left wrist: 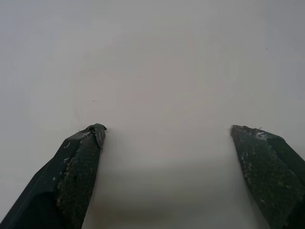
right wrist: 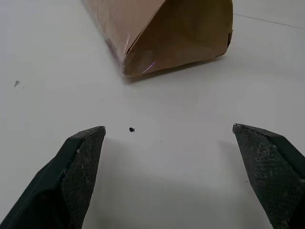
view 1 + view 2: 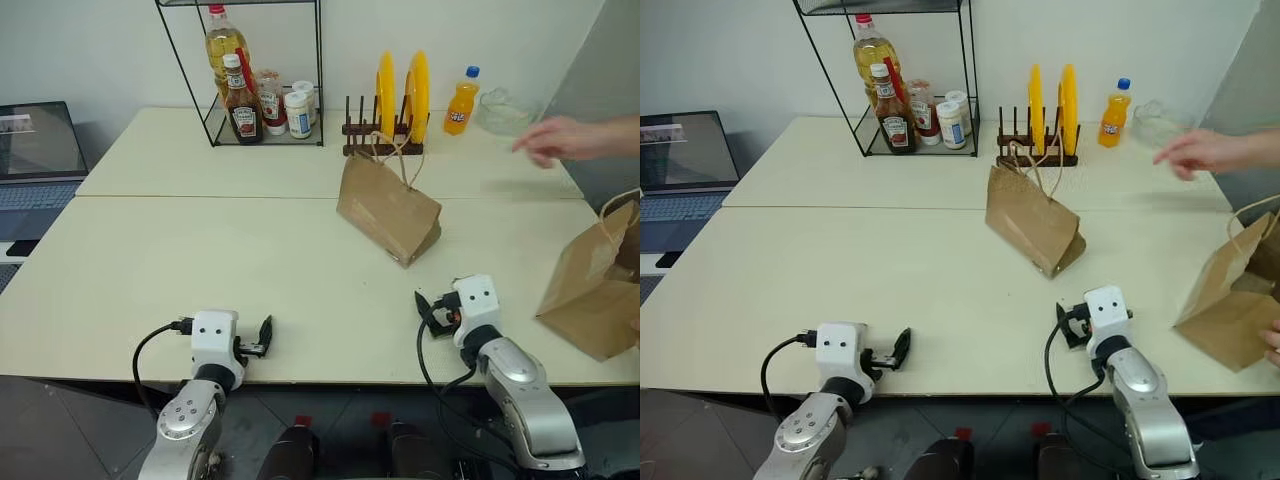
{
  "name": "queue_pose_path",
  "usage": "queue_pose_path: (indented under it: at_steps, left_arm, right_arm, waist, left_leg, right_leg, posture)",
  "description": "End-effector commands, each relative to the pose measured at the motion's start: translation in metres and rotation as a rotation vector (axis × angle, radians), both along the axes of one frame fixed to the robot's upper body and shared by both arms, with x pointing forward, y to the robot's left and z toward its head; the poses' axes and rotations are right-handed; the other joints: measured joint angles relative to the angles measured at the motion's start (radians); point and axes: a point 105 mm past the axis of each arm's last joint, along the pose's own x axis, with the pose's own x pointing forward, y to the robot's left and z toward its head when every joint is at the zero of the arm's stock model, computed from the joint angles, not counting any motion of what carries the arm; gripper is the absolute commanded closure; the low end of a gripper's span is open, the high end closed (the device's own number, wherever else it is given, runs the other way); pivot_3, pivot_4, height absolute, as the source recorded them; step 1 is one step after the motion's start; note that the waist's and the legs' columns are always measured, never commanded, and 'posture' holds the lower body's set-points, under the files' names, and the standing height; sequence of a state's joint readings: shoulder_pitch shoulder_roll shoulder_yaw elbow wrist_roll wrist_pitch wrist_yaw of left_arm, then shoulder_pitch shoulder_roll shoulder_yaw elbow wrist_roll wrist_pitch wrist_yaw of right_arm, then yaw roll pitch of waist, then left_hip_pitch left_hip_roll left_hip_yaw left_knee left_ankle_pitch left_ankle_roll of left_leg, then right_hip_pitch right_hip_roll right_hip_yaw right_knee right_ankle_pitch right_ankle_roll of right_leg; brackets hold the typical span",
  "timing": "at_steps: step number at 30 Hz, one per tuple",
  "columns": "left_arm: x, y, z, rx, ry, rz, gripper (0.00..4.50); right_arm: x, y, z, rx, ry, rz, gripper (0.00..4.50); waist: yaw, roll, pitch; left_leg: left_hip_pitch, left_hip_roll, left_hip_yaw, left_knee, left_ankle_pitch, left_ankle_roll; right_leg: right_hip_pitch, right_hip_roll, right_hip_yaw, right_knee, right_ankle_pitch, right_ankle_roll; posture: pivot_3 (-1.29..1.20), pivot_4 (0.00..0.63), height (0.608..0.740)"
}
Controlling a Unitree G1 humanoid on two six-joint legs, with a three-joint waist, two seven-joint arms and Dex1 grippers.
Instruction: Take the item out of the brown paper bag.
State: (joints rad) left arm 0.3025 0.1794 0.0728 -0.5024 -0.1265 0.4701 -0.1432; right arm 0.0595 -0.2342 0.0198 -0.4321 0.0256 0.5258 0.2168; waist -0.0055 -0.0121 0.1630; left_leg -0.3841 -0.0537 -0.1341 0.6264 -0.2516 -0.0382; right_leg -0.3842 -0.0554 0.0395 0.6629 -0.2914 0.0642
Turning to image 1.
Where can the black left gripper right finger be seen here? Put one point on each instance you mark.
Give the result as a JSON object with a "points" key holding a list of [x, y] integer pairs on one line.
{"points": [[274, 176]]}

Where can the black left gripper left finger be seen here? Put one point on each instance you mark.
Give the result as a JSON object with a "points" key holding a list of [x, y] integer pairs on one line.
{"points": [[59, 186]]}

